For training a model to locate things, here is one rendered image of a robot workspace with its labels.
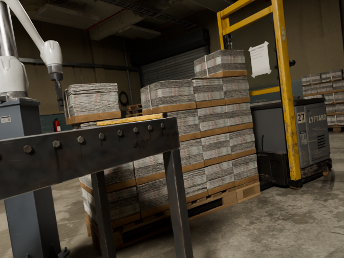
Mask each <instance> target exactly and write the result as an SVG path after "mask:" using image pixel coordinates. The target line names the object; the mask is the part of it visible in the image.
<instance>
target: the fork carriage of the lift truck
mask: <svg viewBox="0 0 344 258"><path fill-rule="evenodd" d="M254 154H256V155H257V161H256V162H257V168H258V169H257V170H258V174H259V181H261V180H268V181H272V184H278V185H283V186H286V185H288V176H287V166H286V157H285V152H271V151H263V150H256V153H254Z"/></svg>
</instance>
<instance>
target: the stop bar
mask: <svg viewBox="0 0 344 258"><path fill-rule="evenodd" d="M161 118H167V113H161V114H153V115H146V116H139V117H132V118H124V119H117V120H110V121H103V122H97V126H104V125H112V124H120V123H128V122H136V121H144V120H153V119H161Z"/></svg>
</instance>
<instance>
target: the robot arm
mask: <svg viewBox="0 0 344 258"><path fill-rule="evenodd" d="M9 7H10V8H11V10H12V11H13V12H14V14H15V15H16V16H17V18H18V19H19V21H20V22H21V24H22V25H23V27H24V28H25V29H26V31H27V32H28V34H29V35H30V37H31V38H32V40H33V41H34V43H35V44H36V46H37V47H38V49H39V50H40V57H41V59H42V60H43V62H44V64H45V65H46V66H47V68H48V73H49V74H50V79H51V81H54V82H55V84H54V86H55V91H56V96H57V101H58V107H59V111H60V112H61V111H65V110H64V106H63V97H62V88H61V83H60V81H62V80H63V75H62V74H63V68H62V52H61V48H60V46H59V43H58V42H56V41H54V40H49V41H46V42H44V41H43V40H42V38H41V37H40V35H39V33H38V32H37V30H36V29H35V27H34V25H33V24H32V22H31V20H30V19H29V17H28V15H27V13H26V12H25V10H24V9H23V7H22V5H21V4H20V2H19V1H18V0H0V102H7V101H15V100H27V101H36V99H31V98H29V97H28V94H27V89H28V87H29V82H28V79H27V73H26V69H25V66H24V65H23V64H22V63H21V62H20V61H19V59H18V53H17V48H16V42H15V37H14V31H13V26H12V20H11V15H10V9H9Z"/></svg>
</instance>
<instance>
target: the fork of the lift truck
mask: <svg viewBox="0 0 344 258"><path fill-rule="evenodd" d="M259 182H260V190H261V189H264V188H266V187H269V186H272V185H273V184H272V181H268V180H261V181H259ZM221 204H222V199H221V198H219V199H216V200H214V201H211V202H208V203H205V204H202V205H200V206H197V207H194V208H191V209H188V210H187V211H188V216H190V215H193V214H195V213H198V212H202V211H205V210H208V209H210V208H213V207H216V206H219V205H221Z"/></svg>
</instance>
